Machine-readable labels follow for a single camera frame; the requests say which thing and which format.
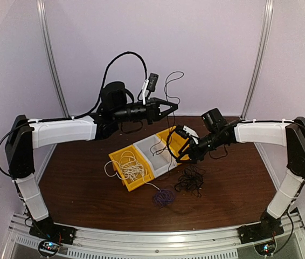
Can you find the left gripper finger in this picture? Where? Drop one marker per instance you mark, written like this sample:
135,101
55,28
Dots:
165,111
163,102

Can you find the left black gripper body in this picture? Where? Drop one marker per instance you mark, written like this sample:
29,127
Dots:
151,114

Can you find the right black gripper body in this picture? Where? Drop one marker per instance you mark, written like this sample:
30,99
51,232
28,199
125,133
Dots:
201,154

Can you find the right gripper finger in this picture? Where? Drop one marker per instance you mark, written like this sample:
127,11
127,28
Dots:
184,159
185,149

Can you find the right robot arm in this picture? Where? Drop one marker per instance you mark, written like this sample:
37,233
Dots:
285,133

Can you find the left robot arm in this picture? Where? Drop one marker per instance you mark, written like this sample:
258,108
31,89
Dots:
29,134

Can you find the right yellow plastic bin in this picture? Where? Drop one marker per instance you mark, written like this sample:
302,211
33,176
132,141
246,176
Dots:
175,143

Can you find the yellow plastic bin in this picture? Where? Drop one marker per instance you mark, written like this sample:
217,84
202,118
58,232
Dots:
130,167
175,143

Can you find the white plastic bin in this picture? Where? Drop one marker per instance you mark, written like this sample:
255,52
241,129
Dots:
157,163

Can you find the left yellow plastic bin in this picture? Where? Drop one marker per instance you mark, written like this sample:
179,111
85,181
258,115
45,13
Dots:
130,167

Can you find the right round controller board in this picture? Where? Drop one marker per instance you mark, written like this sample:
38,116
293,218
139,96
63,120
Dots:
265,248

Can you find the round controller board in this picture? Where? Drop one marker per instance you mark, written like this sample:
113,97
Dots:
47,248
265,248

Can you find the left round controller board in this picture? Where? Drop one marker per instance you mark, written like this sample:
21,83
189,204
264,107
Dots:
47,248

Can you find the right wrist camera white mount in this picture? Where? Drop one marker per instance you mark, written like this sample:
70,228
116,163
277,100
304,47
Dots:
186,132

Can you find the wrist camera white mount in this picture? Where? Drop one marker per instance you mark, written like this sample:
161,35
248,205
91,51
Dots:
149,86
186,132

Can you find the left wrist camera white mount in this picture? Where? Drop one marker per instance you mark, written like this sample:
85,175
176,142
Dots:
149,86

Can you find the front aluminium rail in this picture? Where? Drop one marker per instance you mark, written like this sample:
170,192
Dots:
212,243

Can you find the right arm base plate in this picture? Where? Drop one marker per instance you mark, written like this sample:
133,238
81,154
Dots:
257,232

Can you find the right aluminium frame post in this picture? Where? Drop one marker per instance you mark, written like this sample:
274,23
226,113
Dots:
262,46

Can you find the aluminium frame post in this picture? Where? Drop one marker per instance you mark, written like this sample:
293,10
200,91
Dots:
262,46
50,56

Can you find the left aluminium frame post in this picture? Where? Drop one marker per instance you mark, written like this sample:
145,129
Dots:
50,56

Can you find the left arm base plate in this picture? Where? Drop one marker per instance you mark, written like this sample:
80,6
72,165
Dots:
53,232

